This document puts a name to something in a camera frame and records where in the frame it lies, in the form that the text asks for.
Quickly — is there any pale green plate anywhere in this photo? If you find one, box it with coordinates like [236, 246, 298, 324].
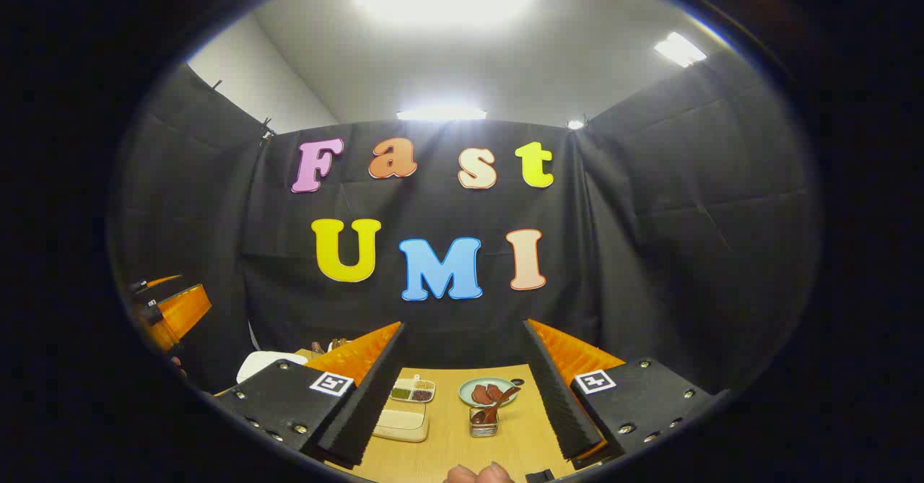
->
[458, 377, 518, 408]

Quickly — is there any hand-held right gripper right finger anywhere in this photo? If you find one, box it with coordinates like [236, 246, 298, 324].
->
[523, 318, 726, 469]

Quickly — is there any white rice cooker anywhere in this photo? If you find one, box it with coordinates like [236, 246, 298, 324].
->
[237, 351, 308, 385]

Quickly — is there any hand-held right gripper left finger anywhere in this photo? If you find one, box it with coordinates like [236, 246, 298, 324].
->
[214, 322, 406, 468]

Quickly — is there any black backdrop cloth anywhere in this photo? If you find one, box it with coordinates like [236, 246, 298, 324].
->
[108, 50, 820, 397]

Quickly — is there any metal wire chopstick holder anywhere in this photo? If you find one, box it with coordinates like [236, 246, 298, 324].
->
[469, 406, 500, 438]

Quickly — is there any brown wooden spoon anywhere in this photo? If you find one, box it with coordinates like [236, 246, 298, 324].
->
[473, 387, 522, 426]

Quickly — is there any white divided grain dish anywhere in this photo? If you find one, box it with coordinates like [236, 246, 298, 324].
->
[390, 375, 436, 404]

